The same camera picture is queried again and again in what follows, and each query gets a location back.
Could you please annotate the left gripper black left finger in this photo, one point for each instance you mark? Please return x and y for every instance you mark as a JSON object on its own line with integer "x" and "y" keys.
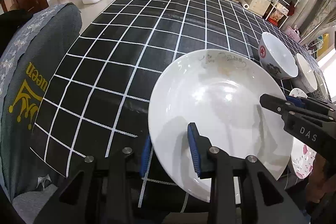
{"x": 98, "y": 191}

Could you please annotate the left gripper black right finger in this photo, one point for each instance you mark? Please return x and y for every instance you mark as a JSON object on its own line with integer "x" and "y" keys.
{"x": 242, "y": 190}

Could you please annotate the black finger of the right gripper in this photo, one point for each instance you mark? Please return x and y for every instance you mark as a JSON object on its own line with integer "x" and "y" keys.
{"x": 308, "y": 104}
{"x": 278, "y": 105}

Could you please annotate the white plate pink flowers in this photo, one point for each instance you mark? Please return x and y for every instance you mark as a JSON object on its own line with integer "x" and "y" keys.
{"x": 301, "y": 159}

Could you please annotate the large plain white plate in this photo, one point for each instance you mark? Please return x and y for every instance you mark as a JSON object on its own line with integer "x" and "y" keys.
{"x": 220, "y": 92}

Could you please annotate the white plate with bear cartoon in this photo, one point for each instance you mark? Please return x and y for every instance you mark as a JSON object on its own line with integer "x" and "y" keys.
{"x": 297, "y": 92}

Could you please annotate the right human hand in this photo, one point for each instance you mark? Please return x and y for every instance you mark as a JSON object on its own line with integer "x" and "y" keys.
{"x": 320, "y": 190}

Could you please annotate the green bowl black floral pattern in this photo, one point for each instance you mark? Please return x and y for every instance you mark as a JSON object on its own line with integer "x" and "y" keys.
{"x": 320, "y": 93}

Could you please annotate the plain white bowl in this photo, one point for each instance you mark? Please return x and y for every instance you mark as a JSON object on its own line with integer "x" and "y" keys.
{"x": 305, "y": 80}

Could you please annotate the small white bowl red emblem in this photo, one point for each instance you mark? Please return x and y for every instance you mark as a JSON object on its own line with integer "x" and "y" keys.
{"x": 275, "y": 57}

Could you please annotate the pink gift bag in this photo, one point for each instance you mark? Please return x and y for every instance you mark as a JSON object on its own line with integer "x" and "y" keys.
{"x": 292, "y": 33}

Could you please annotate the black white grid tablecloth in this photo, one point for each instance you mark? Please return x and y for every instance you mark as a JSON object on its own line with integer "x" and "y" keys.
{"x": 97, "y": 101}

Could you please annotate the white paper roll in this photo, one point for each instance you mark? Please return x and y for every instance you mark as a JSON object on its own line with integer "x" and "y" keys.
{"x": 244, "y": 4}

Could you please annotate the dark grey printed sofa cushion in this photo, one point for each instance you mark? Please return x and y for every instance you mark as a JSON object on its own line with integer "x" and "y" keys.
{"x": 32, "y": 47}

